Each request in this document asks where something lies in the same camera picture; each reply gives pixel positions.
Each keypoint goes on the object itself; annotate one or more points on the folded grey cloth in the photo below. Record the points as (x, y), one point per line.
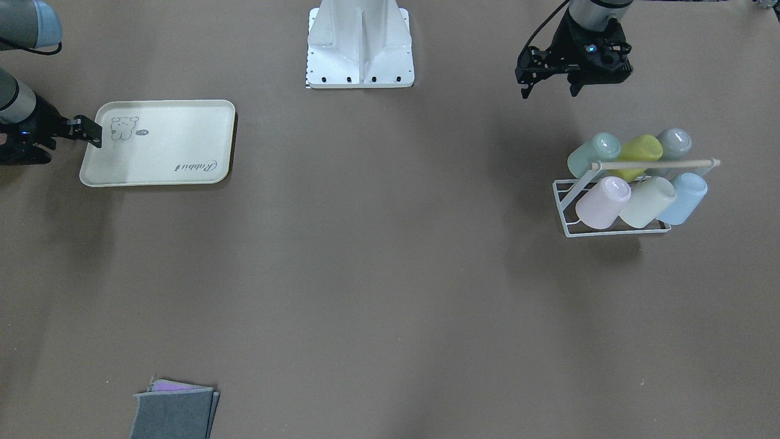
(172, 409)

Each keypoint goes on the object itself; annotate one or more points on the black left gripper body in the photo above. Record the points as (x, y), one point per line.
(565, 40)

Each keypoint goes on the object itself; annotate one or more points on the green cup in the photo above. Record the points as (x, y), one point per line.
(602, 147)

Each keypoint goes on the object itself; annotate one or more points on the pink cup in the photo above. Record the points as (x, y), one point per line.
(602, 204)

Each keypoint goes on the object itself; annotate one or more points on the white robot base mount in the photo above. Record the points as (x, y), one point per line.
(359, 44)

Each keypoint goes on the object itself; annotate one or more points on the cream cup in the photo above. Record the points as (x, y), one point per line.
(649, 199)

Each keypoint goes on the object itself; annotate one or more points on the yellow cup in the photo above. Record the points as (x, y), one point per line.
(644, 148)

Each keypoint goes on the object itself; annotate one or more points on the light blue cup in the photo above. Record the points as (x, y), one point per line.
(690, 189)

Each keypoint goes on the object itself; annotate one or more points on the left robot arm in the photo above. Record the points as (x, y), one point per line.
(580, 5)

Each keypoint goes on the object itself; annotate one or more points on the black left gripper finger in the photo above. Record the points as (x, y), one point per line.
(527, 81)
(576, 85)

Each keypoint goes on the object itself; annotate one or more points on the grey cup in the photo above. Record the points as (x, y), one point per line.
(675, 143)

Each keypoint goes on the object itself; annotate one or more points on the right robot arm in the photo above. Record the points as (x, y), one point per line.
(33, 28)

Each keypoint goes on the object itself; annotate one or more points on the cream rabbit tray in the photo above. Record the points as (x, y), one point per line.
(165, 142)

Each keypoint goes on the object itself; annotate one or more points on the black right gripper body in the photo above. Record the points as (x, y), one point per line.
(40, 120)

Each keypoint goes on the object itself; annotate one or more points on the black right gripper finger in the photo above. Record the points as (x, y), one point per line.
(85, 129)

